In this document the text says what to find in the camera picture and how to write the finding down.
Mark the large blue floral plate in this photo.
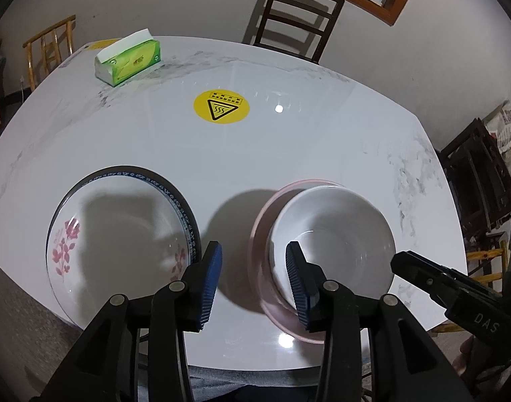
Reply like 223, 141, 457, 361
46, 166, 202, 332

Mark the bamboo chair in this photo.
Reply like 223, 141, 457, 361
23, 14, 77, 91
465, 241, 508, 278

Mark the white plate with pink flowers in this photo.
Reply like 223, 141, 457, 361
46, 175, 197, 331

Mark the white bowl with pink base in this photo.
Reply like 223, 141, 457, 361
272, 185, 397, 315

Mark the green tissue box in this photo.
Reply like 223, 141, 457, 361
94, 28, 162, 88

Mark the person's right hand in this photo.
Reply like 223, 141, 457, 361
458, 337, 491, 386

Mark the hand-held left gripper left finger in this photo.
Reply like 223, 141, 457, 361
29, 241, 223, 402

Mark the round yellow warning sticker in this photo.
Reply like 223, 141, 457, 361
194, 89, 250, 125

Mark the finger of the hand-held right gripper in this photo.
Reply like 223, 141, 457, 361
390, 250, 464, 307

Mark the dark carved wooden chair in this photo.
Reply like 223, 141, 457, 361
437, 118, 511, 237

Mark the dark wooden ladder-back chair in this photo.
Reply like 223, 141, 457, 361
251, 0, 345, 64

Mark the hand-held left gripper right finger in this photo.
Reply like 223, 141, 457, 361
284, 241, 476, 402

